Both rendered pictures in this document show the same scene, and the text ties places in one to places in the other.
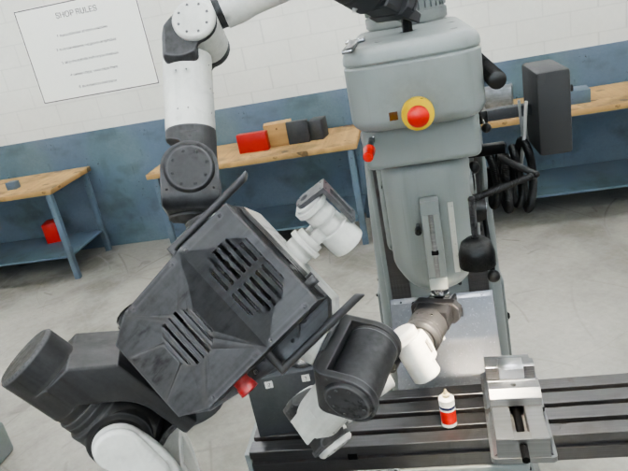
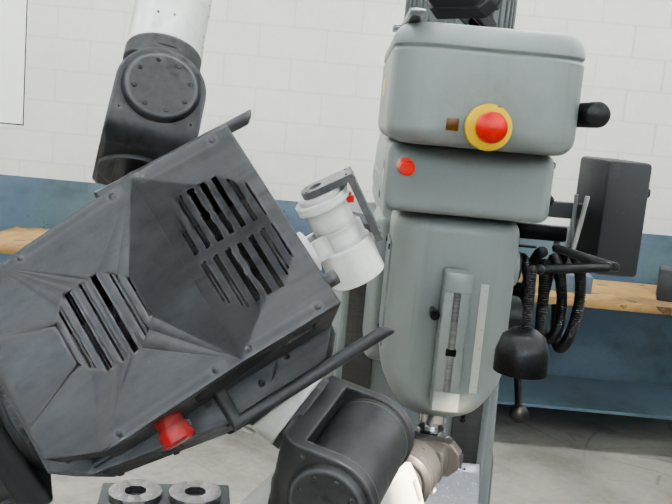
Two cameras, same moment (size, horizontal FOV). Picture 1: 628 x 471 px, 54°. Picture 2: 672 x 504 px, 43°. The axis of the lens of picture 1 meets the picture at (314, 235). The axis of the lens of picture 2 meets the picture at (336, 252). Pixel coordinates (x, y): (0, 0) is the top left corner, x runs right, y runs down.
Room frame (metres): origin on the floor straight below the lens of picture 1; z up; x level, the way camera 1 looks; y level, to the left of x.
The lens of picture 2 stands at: (0.07, 0.16, 1.75)
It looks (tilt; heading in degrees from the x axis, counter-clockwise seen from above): 9 degrees down; 349
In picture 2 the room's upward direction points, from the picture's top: 5 degrees clockwise
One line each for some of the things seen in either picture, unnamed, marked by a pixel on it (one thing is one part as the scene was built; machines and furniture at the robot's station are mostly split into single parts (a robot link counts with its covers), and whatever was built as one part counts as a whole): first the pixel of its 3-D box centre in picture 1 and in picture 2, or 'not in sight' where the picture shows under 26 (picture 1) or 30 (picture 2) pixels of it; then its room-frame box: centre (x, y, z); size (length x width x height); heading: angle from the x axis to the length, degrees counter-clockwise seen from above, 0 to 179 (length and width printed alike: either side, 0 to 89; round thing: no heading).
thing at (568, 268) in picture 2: (506, 185); (578, 268); (1.15, -0.39, 1.58); 0.17 x 0.01 x 0.01; 114
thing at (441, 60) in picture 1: (412, 68); (467, 94); (1.37, -0.28, 1.81); 0.47 x 0.26 x 0.16; 168
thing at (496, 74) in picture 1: (480, 64); (556, 115); (1.36, -0.43, 1.79); 0.45 x 0.04 x 0.04; 168
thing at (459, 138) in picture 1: (419, 123); (456, 175); (1.39, -0.29, 1.68); 0.34 x 0.24 x 0.10; 168
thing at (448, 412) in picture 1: (447, 406); not in sight; (1.31, -0.25, 0.96); 0.04 x 0.04 x 0.11
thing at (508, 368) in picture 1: (510, 373); not in sight; (1.32, -0.43, 1.01); 0.06 x 0.05 x 0.06; 76
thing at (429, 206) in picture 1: (434, 243); (450, 339); (1.24, -0.26, 1.45); 0.04 x 0.04 x 0.21; 78
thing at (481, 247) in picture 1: (476, 249); (522, 349); (1.11, -0.31, 1.47); 0.07 x 0.07 x 0.06
